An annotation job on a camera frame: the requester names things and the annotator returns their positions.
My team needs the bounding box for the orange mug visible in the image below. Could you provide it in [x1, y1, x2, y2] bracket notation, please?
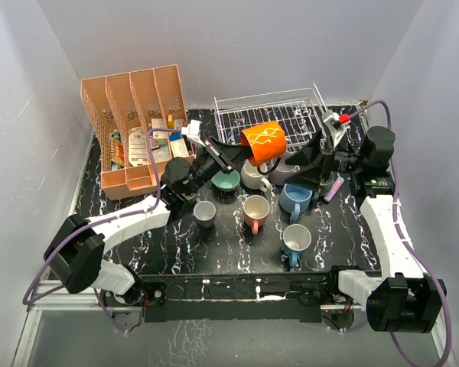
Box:
[240, 121, 287, 174]

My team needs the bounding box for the white red medicine box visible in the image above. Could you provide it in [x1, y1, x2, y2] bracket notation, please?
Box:
[151, 119, 168, 141]

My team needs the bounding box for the lavender wide mug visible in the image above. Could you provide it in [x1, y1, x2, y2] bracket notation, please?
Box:
[269, 151, 300, 187]

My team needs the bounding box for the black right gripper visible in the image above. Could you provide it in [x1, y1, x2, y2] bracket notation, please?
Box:
[284, 128, 366, 192]

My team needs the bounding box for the orange medicine box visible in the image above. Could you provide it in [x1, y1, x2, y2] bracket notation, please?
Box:
[110, 139, 124, 167]

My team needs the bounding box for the white wire dish rack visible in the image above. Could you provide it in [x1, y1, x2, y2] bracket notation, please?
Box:
[213, 85, 329, 152]

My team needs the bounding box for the teal green cup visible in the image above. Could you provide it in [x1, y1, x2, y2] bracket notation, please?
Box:
[211, 171, 240, 192]

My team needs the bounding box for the peach plastic file organizer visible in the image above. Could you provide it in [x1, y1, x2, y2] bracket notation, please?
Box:
[80, 65, 187, 200]

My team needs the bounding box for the blue round container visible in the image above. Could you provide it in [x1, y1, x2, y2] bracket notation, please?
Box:
[169, 132, 183, 142]

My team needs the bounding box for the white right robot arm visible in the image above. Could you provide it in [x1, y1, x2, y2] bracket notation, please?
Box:
[286, 126, 447, 333]

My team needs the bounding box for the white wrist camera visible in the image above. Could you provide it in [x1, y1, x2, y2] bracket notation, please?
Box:
[181, 119, 204, 148]
[322, 110, 350, 149]

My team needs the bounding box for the grey-blue printed mug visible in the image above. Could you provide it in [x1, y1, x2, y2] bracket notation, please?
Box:
[193, 201, 216, 228]

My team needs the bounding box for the white mug blue handle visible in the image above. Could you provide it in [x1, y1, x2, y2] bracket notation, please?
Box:
[282, 224, 311, 268]

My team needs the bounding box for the white blister pack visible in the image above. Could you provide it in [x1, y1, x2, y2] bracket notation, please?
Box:
[128, 126, 148, 167]

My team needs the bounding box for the yellow small box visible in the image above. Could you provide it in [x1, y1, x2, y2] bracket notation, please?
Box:
[167, 115, 174, 129]

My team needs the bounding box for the cream speckled mug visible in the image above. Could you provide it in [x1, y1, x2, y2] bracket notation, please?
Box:
[240, 160, 271, 193]

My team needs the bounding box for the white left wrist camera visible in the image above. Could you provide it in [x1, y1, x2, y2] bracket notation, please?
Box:
[181, 119, 204, 148]

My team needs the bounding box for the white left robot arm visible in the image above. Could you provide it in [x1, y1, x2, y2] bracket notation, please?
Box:
[44, 138, 252, 305]

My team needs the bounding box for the pink mug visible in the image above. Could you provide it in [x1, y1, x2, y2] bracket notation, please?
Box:
[243, 195, 270, 235]

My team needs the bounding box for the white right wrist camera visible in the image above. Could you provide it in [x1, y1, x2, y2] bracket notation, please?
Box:
[322, 110, 350, 149]

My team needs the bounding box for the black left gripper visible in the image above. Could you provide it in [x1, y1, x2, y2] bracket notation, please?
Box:
[184, 137, 256, 197]

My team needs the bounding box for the light blue mug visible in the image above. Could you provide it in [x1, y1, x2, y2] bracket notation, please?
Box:
[278, 183, 314, 223]

